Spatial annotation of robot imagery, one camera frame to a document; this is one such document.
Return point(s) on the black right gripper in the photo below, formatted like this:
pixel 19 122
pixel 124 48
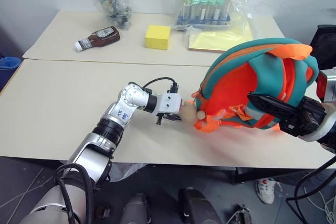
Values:
pixel 305 117

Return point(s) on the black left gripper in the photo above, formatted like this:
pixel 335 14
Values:
pixel 161 118

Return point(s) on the small tan object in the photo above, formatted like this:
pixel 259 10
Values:
pixel 188 112

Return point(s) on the orange and teal backpack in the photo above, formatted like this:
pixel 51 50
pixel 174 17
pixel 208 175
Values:
pixel 231 77

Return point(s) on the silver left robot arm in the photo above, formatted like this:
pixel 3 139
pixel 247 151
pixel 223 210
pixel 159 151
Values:
pixel 131 98

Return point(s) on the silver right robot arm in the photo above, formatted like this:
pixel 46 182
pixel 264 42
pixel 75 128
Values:
pixel 330 85

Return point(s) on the yellow sponge block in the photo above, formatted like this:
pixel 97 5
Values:
pixel 157 37

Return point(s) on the black mesh chair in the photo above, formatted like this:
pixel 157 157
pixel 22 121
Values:
pixel 325 45

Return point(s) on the yellow paper in sleeve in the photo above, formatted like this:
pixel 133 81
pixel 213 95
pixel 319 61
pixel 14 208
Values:
pixel 223 37

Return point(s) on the clear plastic sheet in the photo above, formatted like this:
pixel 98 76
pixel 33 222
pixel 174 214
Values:
pixel 128 170

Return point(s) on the white and red sneaker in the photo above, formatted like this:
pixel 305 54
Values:
pixel 267 190

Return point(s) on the brown sauce bottle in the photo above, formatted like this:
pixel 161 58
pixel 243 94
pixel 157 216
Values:
pixel 101 37

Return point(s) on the green capped test tube rack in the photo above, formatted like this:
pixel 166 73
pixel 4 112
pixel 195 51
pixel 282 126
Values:
pixel 202 6

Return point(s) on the black rounded shape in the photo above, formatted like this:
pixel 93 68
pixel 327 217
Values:
pixel 197 205

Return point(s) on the clear plastic tube bag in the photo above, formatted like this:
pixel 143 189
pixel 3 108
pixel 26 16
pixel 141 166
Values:
pixel 240 9

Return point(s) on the dark grey rounded shape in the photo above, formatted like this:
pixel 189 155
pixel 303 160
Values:
pixel 136 209

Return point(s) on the clear bag of dark items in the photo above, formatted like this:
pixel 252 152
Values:
pixel 113 3

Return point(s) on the blue rolled mat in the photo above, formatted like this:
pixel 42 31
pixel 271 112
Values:
pixel 9 68

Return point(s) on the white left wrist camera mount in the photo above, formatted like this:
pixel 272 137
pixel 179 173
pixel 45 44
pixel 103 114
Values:
pixel 169 103

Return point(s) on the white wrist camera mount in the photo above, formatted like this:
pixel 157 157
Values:
pixel 324 129
pixel 169 103

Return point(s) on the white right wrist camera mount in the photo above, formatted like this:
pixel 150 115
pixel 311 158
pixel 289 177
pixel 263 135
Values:
pixel 324 129

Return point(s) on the black table frame bar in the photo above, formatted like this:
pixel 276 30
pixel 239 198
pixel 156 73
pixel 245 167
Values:
pixel 275 175

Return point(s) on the grey metal floor bracket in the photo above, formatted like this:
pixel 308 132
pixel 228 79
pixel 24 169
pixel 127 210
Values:
pixel 241 214

